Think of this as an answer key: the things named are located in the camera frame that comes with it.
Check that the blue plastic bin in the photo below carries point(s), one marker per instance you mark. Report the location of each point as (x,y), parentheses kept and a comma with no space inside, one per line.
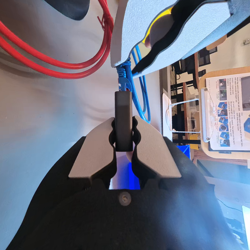
(183,151)

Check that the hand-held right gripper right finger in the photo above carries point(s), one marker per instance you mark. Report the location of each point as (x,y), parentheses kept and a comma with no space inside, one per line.
(154,152)

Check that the instruction sheet on wooden board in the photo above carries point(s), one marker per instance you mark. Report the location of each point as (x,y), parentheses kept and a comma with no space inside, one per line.
(224,155)

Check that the tan wooden panel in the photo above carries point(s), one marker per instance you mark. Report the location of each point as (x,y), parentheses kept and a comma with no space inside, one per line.
(215,42)

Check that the brown wooden frame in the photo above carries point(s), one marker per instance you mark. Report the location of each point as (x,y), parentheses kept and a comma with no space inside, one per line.
(214,161)

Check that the white plastic plate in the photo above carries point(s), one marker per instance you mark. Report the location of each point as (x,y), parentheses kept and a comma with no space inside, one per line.
(166,117)

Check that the printed instruction sheet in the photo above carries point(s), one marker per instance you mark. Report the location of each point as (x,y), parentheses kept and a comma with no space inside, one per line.
(234,117)

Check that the yellow box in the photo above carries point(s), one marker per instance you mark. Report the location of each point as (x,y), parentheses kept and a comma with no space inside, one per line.
(194,141)

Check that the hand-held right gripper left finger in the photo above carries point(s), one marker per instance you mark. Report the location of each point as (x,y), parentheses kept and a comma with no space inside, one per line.
(93,152)

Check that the dark rounded object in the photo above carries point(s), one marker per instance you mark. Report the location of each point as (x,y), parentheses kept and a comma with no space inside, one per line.
(68,8)

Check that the person's left hand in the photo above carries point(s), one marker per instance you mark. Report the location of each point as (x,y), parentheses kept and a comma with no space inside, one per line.
(148,43)

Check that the clear clip bar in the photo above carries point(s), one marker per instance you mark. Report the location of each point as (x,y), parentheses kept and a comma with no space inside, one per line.
(204,117)

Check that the black metal rack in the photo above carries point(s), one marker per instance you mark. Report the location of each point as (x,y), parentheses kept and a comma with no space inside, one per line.
(177,125)

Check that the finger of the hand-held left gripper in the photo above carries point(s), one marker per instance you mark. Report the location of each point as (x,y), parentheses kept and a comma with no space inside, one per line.
(201,31)
(132,25)

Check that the dark metal cylinder plug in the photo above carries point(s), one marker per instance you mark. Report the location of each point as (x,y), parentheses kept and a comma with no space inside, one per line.
(123,121)

